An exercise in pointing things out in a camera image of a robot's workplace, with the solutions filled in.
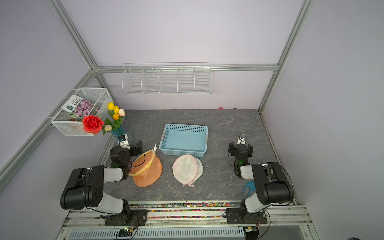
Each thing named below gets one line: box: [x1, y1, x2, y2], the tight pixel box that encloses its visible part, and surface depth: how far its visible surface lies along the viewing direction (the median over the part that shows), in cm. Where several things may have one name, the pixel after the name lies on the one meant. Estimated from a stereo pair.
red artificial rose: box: [82, 115, 105, 135], surface depth 67 cm
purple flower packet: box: [61, 94, 101, 118], surface depth 75 cm
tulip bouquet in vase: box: [102, 102, 126, 136], surface depth 82 cm
